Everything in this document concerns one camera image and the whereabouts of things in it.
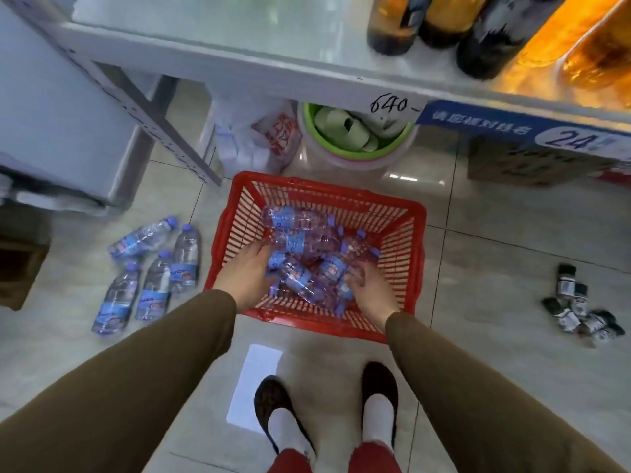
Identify person's left hand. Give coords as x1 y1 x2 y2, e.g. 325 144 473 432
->
214 239 281 316

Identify person's right hand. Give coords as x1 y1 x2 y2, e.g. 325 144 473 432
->
343 261 401 335

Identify clear plastic water bottle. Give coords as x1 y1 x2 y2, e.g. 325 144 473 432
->
170 224 202 295
91 261 142 335
135 250 173 323
340 230 383 291
108 216 179 259
266 247 295 297

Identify person's right forearm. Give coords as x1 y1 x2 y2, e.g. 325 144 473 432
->
384 311 628 473

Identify person's left forearm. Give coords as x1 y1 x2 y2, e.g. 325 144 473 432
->
0 289 238 473

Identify red plastic shopping basket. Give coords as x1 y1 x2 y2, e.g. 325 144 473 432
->
203 170 427 344

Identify pile of water bottles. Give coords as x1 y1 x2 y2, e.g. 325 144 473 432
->
260 205 383 313

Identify person's dark right shoe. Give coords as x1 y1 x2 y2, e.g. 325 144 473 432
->
361 361 399 455

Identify person's dark shoe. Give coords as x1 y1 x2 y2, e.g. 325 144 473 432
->
361 361 399 455
253 376 316 462

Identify white plastic bag red print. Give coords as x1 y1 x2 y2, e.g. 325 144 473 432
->
212 86 303 179

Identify white paper sheet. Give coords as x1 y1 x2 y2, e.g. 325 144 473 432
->
225 343 285 435

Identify person's white right sock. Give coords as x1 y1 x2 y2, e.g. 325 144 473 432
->
363 394 395 451

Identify person's white sock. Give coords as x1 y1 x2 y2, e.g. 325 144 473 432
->
363 394 395 451
269 408 313 459

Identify person's dark left shoe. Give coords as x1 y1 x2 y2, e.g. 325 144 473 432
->
253 376 316 462

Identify pale green slippers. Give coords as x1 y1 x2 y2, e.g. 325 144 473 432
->
314 106 410 153

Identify person's white left sock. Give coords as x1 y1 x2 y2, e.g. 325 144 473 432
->
269 408 313 459

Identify person's red right trouser leg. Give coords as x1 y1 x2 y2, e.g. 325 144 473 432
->
348 441 396 473

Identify person's red trouser leg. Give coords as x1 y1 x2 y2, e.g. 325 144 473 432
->
268 448 312 473
348 441 396 473

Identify person's red left trouser leg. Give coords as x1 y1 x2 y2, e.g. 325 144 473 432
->
268 448 312 473

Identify brown cardboard box dark print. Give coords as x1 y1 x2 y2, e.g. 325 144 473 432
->
467 135 623 188

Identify white metal shelf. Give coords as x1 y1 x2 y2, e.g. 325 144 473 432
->
0 0 631 188

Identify cluster of small dark bottles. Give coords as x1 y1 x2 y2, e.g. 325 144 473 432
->
541 263 627 346

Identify blue shelf label strip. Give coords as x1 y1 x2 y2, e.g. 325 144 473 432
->
415 99 631 162

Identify plain brown cardboard box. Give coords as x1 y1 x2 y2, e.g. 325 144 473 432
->
0 202 53 311

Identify white cabinet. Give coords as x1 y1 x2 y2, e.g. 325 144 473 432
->
0 4 166 214

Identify dark glass bottle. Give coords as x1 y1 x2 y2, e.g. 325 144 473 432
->
418 0 491 50
456 0 570 82
367 0 435 57

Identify amber oil bottle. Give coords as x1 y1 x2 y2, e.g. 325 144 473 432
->
559 5 631 114
493 0 631 96

